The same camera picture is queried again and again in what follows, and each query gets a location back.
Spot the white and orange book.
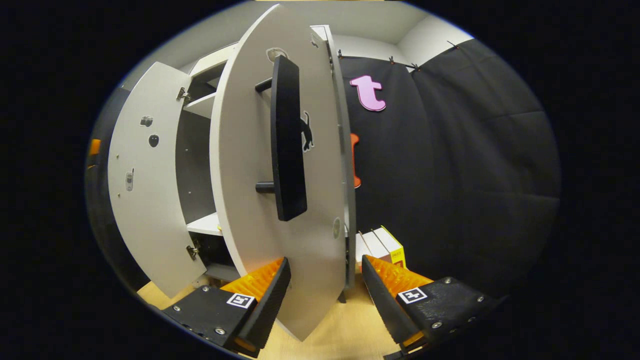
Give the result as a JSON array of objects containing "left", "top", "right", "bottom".
[{"left": 356, "top": 233, "right": 372, "bottom": 273}]

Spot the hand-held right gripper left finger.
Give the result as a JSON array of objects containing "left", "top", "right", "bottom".
[{"left": 160, "top": 256, "right": 292, "bottom": 358}]

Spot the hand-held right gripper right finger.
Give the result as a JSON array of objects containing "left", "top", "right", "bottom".
[{"left": 361, "top": 255, "right": 506, "bottom": 353}]

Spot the black backdrop cloth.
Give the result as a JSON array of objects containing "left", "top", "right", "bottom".
[{"left": 85, "top": 39, "right": 562, "bottom": 301}]

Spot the white shoe cabinet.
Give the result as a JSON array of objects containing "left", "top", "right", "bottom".
[{"left": 175, "top": 25, "right": 357, "bottom": 303}]

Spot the black door handle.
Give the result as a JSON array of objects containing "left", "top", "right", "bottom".
[{"left": 255, "top": 55, "right": 308, "bottom": 222}]

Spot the white shoe cabinet door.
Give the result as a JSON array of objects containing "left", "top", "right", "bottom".
[
  {"left": 107, "top": 61, "right": 208, "bottom": 299},
  {"left": 210, "top": 4, "right": 351, "bottom": 342}
]

